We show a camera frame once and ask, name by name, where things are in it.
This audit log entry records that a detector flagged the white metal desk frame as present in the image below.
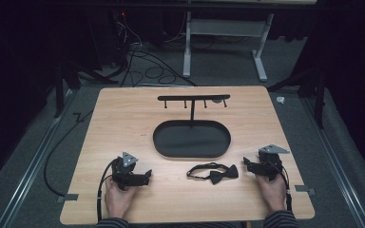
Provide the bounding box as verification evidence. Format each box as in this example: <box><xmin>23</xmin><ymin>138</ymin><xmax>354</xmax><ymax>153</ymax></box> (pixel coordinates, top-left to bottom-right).
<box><xmin>182</xmin><ymin>11</ymin><xmax>276</xmax><ymax>83</ymax></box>

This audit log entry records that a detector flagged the black metal stand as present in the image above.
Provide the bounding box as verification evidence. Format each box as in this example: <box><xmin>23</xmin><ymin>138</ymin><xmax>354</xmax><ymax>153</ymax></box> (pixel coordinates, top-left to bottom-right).
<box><xmin>54</xmin><ymin>59</ymin><xmax>120</xmax><ymax>119</ymax></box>
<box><xmin>266</xmin><ymin>67</ymin><xmax>328</xmax><ymax>130</ymax></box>

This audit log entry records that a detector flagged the left hand-held gripper black cable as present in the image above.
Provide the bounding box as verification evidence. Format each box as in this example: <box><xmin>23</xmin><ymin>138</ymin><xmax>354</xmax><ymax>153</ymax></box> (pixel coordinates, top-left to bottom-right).
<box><xmin>96</xmin><ymin>158</ymin><xmax>119</xmax><ymax>222</ymax></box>

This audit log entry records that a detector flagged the metal floor rail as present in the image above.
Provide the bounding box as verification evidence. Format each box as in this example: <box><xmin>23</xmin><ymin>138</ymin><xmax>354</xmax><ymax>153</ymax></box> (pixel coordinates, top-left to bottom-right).
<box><xmin>299</xmin><ymin>94</ymin><xmax>365</xmax><ymax>228</ymax></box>
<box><xmin>0</xmin><ymin>89</ymin><xmax>75</xmax><ymax>228</ymax></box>

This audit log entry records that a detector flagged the grey tape strip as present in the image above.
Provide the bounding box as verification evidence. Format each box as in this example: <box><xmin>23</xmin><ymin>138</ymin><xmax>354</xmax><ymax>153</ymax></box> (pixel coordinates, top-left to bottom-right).
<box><xmin>56</xmin><ymin>193</ymin><xmax>80</xmax><ymax>204</ymax></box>
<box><xmin>294</xmin><ymin>184</ymin><xmax>317</xmax><ymax>196</ymax></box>

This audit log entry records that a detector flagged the person's right hand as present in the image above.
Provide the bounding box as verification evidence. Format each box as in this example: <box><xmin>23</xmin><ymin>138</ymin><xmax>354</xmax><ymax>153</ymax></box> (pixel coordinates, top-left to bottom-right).
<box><xmin>255</xmin><ymin>172</ymin><xmax>288</xmax><ymax>215</ymax></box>

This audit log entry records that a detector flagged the person's left hand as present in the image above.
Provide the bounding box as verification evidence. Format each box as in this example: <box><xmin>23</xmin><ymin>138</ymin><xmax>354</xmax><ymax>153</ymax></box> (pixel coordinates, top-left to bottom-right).
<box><xmin>104</xmin><ymin>176</ymin><xmax>138</xmax><ymax>219</ymax></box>

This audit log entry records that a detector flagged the tangle of black floor cables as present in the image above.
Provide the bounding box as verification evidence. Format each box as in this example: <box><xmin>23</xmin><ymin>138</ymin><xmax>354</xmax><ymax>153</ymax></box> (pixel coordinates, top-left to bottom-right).
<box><xmin>110</xmin><ymin>12</ymin><xmax>199</xmax><ymax>88</ymax></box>

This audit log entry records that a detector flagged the black hook rack with tray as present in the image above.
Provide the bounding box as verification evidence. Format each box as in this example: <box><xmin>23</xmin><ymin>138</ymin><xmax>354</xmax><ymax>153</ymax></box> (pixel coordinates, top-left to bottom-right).
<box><xmin>152</xmin><ymin>93</ymin><xmax>232</xmax><ymax>159</ymax></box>

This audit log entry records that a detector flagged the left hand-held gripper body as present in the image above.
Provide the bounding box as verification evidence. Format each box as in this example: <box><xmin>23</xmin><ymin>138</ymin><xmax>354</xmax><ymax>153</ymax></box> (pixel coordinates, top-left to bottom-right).
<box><xmin>111</xmin><ymin>151</ymin><xmax>141</xmax><ymax>191</ymax></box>

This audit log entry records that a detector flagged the hand-held gripper black cable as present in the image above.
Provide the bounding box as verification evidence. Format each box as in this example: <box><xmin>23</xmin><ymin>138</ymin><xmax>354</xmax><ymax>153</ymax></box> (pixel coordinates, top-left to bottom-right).
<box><xmin>96</xmin><ymin>158</ymin><xmax>119</xmax><ymax>222</ymax></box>
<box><xmin>271</xmin><ymin>161</ymin><xmax>295</xmax><ymax>213</ymax></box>

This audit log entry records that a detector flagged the black bow tie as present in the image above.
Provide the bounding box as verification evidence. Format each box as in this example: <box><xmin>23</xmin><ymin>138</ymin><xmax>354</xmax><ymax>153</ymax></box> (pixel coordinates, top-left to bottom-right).
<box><xmin>185</xmin><ymin>161</ymin><xmax>240</xmax><ymax>186</ymax></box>

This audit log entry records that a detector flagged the black floor cable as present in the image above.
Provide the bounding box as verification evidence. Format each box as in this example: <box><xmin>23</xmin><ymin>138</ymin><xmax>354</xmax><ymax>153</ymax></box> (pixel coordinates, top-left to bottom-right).
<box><xmin>43</xmin><ymin>108</ymin><xmax>94</xmax><ymax>198</ymax></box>

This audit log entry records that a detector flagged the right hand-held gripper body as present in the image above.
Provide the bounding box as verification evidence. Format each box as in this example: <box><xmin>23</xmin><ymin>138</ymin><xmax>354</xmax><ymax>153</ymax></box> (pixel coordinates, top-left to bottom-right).
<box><xmin>258</xmin><ymin>143</ymin><xmax>291</xmax><ymax>182</ymax></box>

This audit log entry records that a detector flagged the right hand-held gripper black cable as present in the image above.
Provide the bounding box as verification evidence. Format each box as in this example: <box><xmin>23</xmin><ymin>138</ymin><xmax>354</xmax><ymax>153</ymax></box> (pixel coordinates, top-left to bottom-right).
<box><xmin>271</xmin><ymin>161</ymin><xmax>295</xmax><ymax>213</ymax></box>

